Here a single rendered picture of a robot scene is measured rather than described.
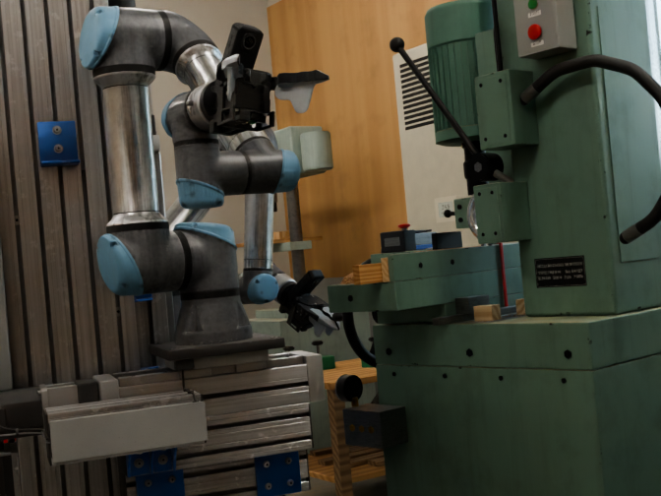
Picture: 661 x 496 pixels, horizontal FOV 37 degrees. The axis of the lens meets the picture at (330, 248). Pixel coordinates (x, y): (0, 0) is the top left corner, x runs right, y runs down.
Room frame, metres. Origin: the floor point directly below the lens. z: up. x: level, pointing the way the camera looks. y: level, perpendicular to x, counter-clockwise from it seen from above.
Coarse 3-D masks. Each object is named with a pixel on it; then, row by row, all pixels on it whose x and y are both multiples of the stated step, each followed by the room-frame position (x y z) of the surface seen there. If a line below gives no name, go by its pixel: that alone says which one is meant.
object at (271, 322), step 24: (288, 144) 4.48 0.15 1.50; (312, 144) 4.38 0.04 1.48; (312, 168) 4.39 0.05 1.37; (288, 192) 4.64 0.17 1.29; (288, 216) 4.65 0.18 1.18; (288, 240) 4.69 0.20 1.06; (312, 240) 4.77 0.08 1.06; (264, 312) 4.69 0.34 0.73; (360, 312) 4.60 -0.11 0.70; (288, 336) 4.39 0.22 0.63; (312, 336) 4.45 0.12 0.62; (336, 336) 4.52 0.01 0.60; (360, 336) 4.59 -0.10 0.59; (336, 360) 4.52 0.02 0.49; (312, 408) 4.43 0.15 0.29
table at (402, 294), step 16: (480, 272) 2.17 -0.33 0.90; (496, 272) 2.21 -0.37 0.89; (512, 272) 2.25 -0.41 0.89; (336, 288) 2.12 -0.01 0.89; (352, 288) 2.09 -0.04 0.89; (368, 288) 2.05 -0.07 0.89; (384, 288) 2.02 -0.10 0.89; (400, 288) 2.00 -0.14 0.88; (416, 288) 2.03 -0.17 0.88; (432, 288) 2.06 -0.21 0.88; (448, 288) 2.10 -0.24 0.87; (464, 288) 2.13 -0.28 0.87; (480, 288) 2.17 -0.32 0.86; (496, 288) 2.20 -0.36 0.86; (512, 288) 2.24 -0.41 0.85; (336, 304) 2.13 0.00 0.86; (352, 304) 2.09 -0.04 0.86; (368, 304) 2.05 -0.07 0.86; (384, 304) 2.02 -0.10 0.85; (400, 304) 2.00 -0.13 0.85; (416, 304) 2.03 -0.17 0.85; (432, 304) 2.06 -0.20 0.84
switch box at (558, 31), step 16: (528, 0) 1.91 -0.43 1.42; (544, 0) 1.88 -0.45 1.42; (560, 0) 1.87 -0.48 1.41; (544, 16) 1.88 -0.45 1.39; (560, 16) 1.87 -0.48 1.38; (544, 32) 1.89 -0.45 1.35; (560, 32) 1.87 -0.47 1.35; (528, 48) 1.92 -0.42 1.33; (544, 48) 1.89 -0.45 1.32; (560, 48) 1.88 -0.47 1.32
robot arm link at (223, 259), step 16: (176, 224) 1.89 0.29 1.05; (192, 224) 1.87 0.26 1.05; (208, 224) 1.87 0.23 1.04; (224, 224) 1.90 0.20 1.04; (192, 240) 1.85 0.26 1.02; (208, 240) 1.86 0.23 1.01; (224, 240) 1.88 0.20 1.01; (192, 256) 1.84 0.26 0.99; (208, 256) 1.86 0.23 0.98; (224, 256) 1.88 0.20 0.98; (192, 272) 1.84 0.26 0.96; (208, 272) 1.86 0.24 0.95; (224, 272) 1.88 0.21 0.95; (192, 288) 1.87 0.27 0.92; (208, 288) 1.86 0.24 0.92; (224, 288) 1.87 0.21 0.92
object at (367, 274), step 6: (366, 264) 2.01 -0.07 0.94; (372, 264) 2.00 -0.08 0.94; (378, 264) 2.01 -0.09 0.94; (354, 270) 1.99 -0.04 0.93; (360, 270) 1.98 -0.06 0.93; (366, 270) 1.99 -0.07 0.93; (372, 270) 2.00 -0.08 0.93; (378, 270) 2.01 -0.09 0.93; (354, 276) 1.99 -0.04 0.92; (360, 276) 1.98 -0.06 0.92; (366, 276) 1.99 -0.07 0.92; (372, 276) 2.00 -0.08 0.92; (378, 276) 2.01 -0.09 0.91; (354, 282) 1.99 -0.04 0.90; (360, 282) 1.98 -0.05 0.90; (366, 282) 1.99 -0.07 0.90; (372, 282) 2.00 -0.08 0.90
